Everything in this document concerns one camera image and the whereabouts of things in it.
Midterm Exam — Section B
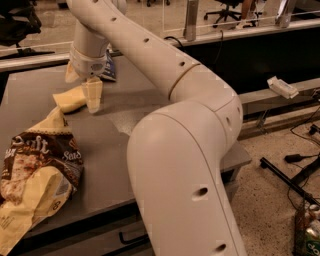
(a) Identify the black tripod stand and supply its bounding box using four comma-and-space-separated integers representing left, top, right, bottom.
260, 157, 320, 206

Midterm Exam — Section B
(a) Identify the blue chip bag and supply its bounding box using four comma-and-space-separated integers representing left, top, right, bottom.
100, 51, 116, 81

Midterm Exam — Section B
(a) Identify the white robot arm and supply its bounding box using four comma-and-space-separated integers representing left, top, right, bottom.
67, 0, 247, 256

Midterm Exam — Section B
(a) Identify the black cable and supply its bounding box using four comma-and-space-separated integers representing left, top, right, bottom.
163, 30, 225, 66

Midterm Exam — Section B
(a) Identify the grey drawer cabinet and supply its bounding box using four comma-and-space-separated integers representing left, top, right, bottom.
0, 54, 252, 256

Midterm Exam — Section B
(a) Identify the black chair left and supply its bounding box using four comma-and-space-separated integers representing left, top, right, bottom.
0, 0, 51, 60

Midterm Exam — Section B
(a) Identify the metal glass bracket middle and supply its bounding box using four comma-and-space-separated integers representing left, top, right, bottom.
183, 0, 199, 41

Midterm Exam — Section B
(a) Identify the white small box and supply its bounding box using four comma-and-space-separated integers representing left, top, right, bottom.
267, 76, 299, 99

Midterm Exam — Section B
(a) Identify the metal glass bracket right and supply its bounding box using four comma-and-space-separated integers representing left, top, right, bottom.
275, 0, 297, 28

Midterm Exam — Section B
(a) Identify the green soda can pack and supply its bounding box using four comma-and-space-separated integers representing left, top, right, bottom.
293, 204, 320, 256

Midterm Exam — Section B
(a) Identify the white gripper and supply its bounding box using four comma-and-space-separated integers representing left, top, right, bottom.
65, 44, 107, 113

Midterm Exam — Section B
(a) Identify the metal glass bracket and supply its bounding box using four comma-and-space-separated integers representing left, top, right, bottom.
183, 0, 199, 41
275, 0, 297, 28

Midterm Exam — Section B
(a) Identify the black drawer handle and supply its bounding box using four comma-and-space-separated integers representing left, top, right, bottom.
119, 232, 149, 245

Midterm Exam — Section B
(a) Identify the black office chair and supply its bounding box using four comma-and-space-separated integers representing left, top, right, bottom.
203, 0, 243, 25

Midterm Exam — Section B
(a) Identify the brown yellow snack bag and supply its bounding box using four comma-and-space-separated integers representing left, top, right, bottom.
0, 107, 84, 256

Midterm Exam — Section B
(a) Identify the grey low bench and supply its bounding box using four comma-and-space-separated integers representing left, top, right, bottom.
238, 77, 320, 116

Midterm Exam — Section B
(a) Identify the yellow sponge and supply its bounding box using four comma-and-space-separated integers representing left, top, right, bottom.
53, 86, 86, 113

